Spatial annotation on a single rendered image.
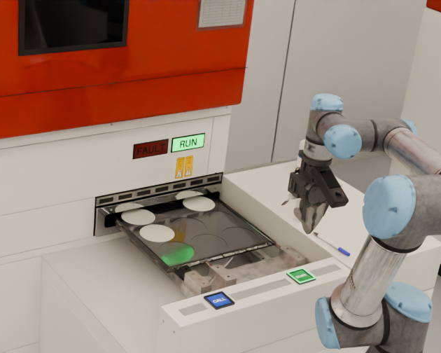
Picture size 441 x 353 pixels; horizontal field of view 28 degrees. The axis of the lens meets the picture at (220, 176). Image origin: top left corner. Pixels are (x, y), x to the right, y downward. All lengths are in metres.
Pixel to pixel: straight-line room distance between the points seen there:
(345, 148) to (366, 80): 3.33
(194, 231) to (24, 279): 0.50
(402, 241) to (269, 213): 0.97
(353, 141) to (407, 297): 0.37
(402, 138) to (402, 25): 3.42
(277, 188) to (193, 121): 0.35
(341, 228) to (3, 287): 0.97
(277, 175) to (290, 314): 0.68
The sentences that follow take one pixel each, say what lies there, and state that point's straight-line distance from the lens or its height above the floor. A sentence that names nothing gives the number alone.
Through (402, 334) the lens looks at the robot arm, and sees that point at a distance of 2.03.
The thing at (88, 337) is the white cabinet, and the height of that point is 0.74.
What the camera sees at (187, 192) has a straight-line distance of 2.70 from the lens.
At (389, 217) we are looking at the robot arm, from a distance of 1.63.
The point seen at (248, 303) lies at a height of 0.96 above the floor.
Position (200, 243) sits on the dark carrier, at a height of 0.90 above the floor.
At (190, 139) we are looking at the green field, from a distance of 2.64.
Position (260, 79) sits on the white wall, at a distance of 4.75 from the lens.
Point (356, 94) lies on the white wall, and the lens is 5.29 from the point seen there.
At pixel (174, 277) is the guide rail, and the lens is 2.46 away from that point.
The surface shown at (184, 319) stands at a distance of 2.08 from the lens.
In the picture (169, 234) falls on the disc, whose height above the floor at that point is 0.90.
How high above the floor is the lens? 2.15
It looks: 25 degrees down
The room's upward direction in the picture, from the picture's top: 7 degrees clockwise
